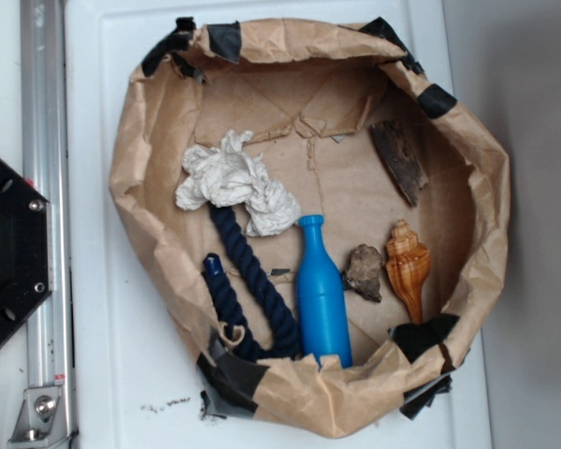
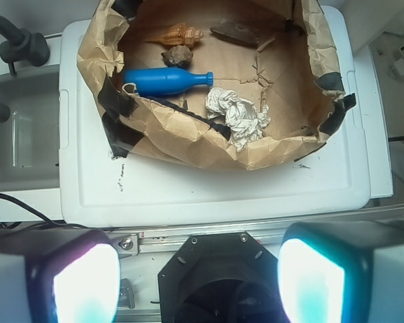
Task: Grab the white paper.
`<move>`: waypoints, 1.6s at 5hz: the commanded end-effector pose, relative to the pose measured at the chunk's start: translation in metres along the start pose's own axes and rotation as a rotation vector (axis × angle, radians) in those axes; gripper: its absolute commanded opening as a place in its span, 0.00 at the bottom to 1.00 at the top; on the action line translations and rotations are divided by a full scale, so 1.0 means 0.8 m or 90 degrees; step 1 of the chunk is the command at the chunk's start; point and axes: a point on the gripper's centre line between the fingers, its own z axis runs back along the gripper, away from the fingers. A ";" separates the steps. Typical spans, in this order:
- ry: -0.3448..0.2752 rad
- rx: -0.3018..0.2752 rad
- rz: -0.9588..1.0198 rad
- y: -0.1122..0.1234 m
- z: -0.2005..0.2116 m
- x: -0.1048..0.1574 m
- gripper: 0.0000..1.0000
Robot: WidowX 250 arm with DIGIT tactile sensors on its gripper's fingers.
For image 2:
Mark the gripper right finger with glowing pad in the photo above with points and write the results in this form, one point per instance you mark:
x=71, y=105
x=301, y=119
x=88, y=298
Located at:
x=347, y=271

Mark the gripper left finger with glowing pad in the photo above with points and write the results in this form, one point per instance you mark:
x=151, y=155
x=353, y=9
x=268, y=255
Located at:
x=58, y=275

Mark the crumpled white paper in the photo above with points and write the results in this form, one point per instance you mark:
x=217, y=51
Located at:
x=240, y=115

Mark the white plastic lid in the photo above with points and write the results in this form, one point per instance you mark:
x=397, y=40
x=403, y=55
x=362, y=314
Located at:
x=99, y=190

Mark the clear plastic bin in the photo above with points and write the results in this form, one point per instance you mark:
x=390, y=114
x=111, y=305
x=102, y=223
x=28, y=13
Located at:
x=29, y=139

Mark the white foam board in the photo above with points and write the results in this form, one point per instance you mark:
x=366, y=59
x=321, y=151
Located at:
x=374, y=124

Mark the brown paper lined box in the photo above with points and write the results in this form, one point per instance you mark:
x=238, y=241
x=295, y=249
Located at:
x=294, y=70

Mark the blue plastic bottle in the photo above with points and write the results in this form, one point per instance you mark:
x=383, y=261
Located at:
x=165, y=81

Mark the dark wood bark piece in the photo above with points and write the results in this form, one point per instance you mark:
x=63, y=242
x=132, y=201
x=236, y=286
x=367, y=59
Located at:
x=236, y=33

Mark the grey-brown rock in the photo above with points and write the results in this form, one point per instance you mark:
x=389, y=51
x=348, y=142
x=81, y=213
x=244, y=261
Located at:
x=178, y=56

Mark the orange spiral seashell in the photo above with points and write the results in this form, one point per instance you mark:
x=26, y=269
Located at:
x=178, y=34

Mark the black octagonal mount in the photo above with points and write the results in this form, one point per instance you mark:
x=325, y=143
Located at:
x=220, y=278

